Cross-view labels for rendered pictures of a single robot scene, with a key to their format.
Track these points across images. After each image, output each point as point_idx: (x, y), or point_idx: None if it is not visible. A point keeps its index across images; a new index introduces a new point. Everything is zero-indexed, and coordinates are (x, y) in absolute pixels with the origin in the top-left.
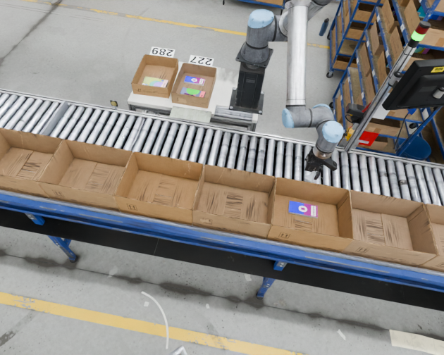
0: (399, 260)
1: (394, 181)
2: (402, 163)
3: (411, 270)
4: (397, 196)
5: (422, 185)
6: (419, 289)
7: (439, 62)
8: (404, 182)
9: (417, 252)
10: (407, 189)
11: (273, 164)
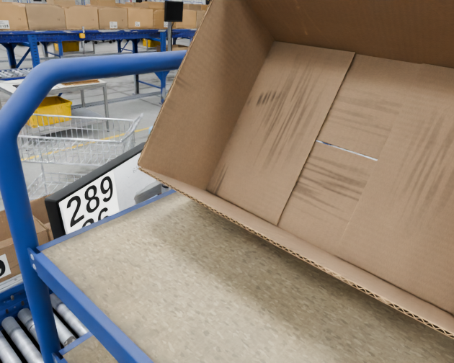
0: (46, 216)
1: (86, 328)
2: None
3: None
4: (71, 313)
5: (42, 359)
6: None
7: (130, 152)
8: (72, 339)
9: (39, 199)
10: (62, 333)
11: None
